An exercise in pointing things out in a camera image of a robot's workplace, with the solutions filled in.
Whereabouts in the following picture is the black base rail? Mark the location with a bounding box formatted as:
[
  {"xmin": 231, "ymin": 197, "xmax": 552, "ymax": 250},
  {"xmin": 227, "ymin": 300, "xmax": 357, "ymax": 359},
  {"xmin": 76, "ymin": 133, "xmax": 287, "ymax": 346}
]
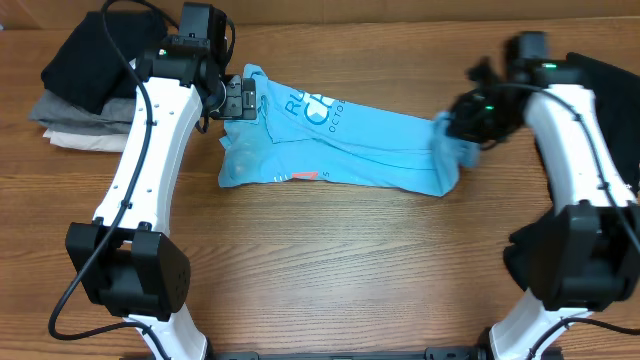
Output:
[{"xmin": 213, "ymin": 346, "xmax": 492, "ymax": 360}]

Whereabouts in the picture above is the black garment on right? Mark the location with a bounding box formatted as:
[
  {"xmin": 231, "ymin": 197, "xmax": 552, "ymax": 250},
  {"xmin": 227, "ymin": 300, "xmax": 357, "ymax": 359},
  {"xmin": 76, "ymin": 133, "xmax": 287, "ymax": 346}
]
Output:
[{"xmin": 503, "ymin": 52, "xmax": 639, "ymax": 290}]

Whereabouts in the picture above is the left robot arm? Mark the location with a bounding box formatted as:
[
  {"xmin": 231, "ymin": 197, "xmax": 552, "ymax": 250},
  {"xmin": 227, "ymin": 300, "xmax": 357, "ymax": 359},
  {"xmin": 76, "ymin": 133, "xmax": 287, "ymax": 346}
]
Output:
[{"xmin": 65, "ymin": 3, "xmax": 257, "ymax": 360}]

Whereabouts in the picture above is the light blue printed t-shirt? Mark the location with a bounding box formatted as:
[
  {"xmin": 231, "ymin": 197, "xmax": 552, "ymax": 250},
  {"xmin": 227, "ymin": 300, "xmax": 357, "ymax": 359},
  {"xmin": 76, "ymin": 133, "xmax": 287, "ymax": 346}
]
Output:
[{"xmin": 218, "ymin": 64, "xmax": 480, "ymax": 197}]

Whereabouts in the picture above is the folded beige shirt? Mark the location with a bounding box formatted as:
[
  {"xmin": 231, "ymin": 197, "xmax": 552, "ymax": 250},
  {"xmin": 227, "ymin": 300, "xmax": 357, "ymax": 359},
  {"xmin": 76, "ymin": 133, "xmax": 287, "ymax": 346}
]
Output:
[{"xmin": 43, "ymin": 129, "xmax": 128, "ymax": 153}]

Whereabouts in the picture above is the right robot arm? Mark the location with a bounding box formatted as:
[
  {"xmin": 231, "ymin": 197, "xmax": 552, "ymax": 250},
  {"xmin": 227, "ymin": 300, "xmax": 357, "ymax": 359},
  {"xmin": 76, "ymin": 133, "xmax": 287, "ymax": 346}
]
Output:
[{"xmin": 425, "ymin": 31, "xmax": 639, "ymax": 359}]

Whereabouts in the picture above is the folded grey shirt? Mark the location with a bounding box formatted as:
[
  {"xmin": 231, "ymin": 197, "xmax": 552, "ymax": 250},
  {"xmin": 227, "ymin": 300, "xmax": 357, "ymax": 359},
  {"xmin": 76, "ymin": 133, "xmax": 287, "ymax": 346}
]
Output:
[{"xmin": 28, "ymin": 90, "xmax": 136, "ymax": 136}]

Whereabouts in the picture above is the folded black shirt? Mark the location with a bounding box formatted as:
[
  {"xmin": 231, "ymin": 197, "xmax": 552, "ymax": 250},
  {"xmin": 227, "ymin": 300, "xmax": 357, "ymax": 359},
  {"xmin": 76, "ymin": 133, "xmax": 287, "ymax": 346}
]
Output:
[{"xmin": 41, "ymin": 11, "xmax": 167, "ymax": 114}]

